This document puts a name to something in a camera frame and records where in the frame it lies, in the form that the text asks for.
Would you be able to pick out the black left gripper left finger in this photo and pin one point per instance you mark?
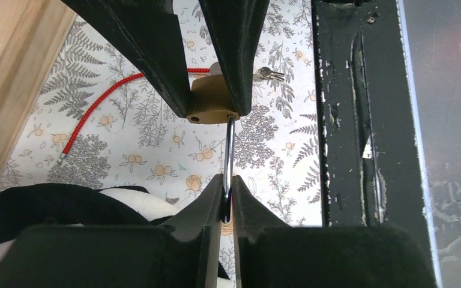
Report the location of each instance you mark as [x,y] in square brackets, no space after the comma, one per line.
[182,252]

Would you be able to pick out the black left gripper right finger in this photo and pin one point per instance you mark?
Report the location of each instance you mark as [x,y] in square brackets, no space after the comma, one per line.
[270,253]

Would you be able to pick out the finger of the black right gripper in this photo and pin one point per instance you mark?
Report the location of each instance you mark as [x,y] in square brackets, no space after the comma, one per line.
[147,33]
[235,28]

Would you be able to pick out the small silver keys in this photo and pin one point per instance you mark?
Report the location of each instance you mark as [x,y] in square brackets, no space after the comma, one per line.
[265,73]

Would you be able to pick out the brass padlock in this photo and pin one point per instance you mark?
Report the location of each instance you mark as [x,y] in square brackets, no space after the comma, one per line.
[212,104]

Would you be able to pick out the red cable lock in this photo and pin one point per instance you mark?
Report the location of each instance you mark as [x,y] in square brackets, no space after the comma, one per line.
[90,110]

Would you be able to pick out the wooden clothes rack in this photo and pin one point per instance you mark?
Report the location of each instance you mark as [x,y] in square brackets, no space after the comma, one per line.
[31,35]

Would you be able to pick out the black white striped plush cloth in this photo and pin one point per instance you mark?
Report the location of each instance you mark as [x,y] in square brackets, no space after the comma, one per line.
[66,204]

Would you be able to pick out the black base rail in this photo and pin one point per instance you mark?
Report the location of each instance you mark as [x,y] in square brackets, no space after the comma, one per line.
[370,163]

